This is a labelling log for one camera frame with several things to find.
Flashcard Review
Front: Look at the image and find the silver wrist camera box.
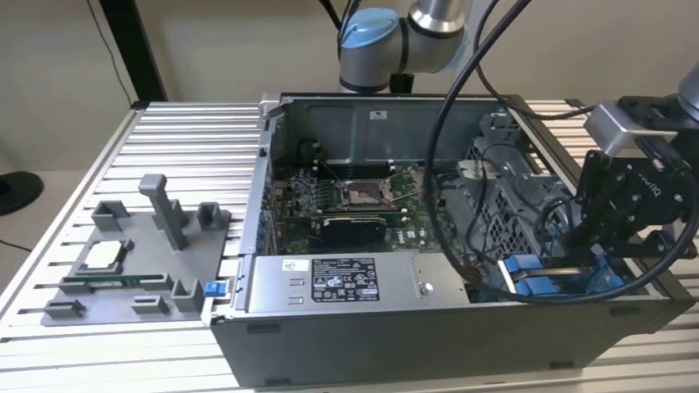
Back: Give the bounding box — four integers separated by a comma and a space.
582, 102, 683, 157

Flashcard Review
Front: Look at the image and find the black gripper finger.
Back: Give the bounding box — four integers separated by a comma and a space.
598, 224, 678, 259
562, 150, 627, 263

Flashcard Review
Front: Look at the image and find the black frame post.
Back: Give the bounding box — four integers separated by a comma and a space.
97, 0, 170, 104

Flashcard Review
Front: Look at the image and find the grey parts rack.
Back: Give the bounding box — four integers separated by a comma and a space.
40, 173, 235, 328

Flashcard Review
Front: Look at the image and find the silver power supply unit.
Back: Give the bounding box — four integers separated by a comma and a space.
243, 252, 472, 313

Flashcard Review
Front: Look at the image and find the grey open PC case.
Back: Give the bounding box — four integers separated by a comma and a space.
210, 92, 699, 388

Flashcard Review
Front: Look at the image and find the green RAM stick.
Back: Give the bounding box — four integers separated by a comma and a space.
61, 273, 166, 285

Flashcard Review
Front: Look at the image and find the CPU socket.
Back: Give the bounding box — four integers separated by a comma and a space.
335, 178, 395, 209

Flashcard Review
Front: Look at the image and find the black round stand base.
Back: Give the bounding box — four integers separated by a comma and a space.
0, 171, 45, 217

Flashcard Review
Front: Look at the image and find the green motherboard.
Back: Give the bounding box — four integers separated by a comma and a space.
270, 158, 472, 263

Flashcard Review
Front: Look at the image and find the black graphics card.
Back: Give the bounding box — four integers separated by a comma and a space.
315, 215, 390, 247

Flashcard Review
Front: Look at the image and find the black disk wire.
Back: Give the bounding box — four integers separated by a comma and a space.
532, 195, 582, 251

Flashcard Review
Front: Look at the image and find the thin black wall cable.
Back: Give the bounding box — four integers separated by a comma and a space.
85, 0, 136, 106

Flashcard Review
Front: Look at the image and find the silver disk bay cage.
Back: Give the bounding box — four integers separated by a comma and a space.
456, 113, 578, 263

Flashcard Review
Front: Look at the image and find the silver CPU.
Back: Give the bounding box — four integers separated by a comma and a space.
81, 241, 128, 270

